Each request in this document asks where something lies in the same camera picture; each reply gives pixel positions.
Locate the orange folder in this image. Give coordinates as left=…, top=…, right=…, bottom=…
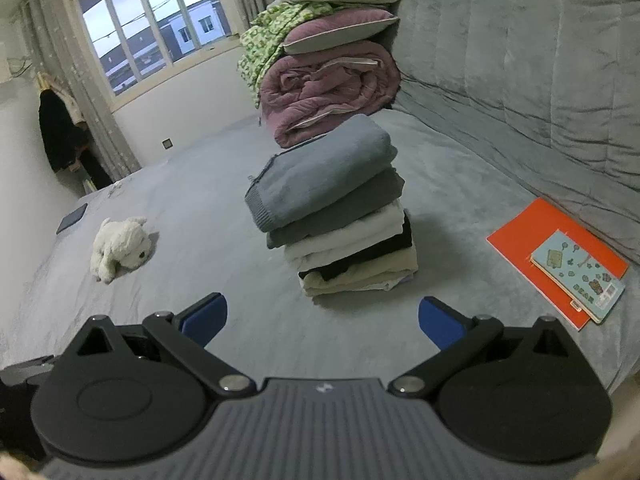
left=485, top=197, right=630, bottom=332

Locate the black hanging coat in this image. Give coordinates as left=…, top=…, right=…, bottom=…
left=38, top=87, right=114, bottom=189

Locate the dark grey folded garment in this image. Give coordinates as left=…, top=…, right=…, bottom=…
left=266, top=167, right=407, bottom=250

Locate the grey knit sweater black print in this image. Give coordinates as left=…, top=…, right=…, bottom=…
left=244, top=113, right=400, bottom=234

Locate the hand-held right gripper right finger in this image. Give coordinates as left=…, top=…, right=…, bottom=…
left=387, top=296, right=582, bottom=397

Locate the light blue illustrated book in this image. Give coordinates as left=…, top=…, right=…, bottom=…
left=529, top=229, right=626, bottom=325

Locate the white folded garment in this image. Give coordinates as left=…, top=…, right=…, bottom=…
left=284, top=198, right=406, bottom=274

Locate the white plush dog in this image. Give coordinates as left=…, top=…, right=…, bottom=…
left=91, top=216, right=154, bottom=285

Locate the mauve pillow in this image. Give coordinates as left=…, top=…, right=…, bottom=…
left=281, top=9, right=402, bottom=56

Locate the green patterned cloth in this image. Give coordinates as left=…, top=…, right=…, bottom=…
left=237, top=2, right=334, bottom=109

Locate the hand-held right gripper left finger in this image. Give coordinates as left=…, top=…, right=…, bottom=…
left=60, top=292, right=257, bottom=397

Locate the window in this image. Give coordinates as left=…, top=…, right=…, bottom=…
left=70, top=0, right=237, bottom=99

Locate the grey quilted backrest cover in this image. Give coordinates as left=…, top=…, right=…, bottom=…
left=339, top=0, right=640, bottom=267

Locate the dark tablet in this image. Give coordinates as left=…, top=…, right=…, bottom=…
left=56, top=203, right=89, bottom=235

